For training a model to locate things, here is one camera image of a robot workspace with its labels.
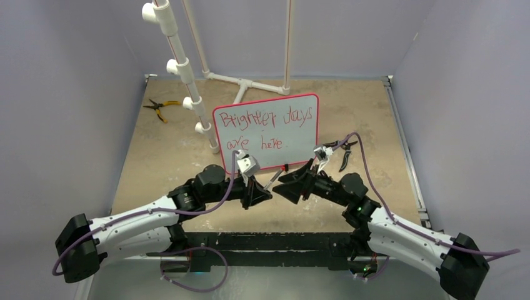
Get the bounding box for yellow black needle-nose pliers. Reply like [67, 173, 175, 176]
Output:
[143, 99, 181, 124]

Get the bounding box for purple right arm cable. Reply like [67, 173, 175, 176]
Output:
[329, 131, 521, 263]

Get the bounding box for pink-rimmed whiteboard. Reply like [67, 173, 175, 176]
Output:
[212, 93, 319, 173]

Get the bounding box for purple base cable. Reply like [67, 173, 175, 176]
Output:
[352, 254, 392, 283]
[159, 246, 229, 293]

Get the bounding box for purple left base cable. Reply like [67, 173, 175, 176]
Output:
[159, 246, 229, 293]

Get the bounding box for white PVC pipe frame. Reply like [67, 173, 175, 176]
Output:
[141, 1, 295, 154]

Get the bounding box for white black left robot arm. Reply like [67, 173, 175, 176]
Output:
[52, 164, 273, 283]

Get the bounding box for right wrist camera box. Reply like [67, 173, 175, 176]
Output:
[313, 145, 334, 173]

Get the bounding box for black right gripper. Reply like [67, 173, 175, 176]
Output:
[273, 158, 350, 207]

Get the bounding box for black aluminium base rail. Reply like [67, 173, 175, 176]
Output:
[139, 231, 363, 273]

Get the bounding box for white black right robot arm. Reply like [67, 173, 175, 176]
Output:
[272, 161, 489, 299]

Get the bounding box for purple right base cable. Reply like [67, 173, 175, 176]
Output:
[352, 254, 392, 283]

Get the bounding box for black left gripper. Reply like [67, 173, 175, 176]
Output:
[204, 172, 272, 209]

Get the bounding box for red white marker pen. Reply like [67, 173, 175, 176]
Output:
[264, 164, 289, 190]

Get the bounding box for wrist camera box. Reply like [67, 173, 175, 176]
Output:
[313, 145, 334, 173]
[236, 151, 261, 186]

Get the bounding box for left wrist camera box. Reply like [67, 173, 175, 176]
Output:
[236, 151, 261, 186]

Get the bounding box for black handled pliers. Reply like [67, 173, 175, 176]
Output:
[323, 141, 358, 172]

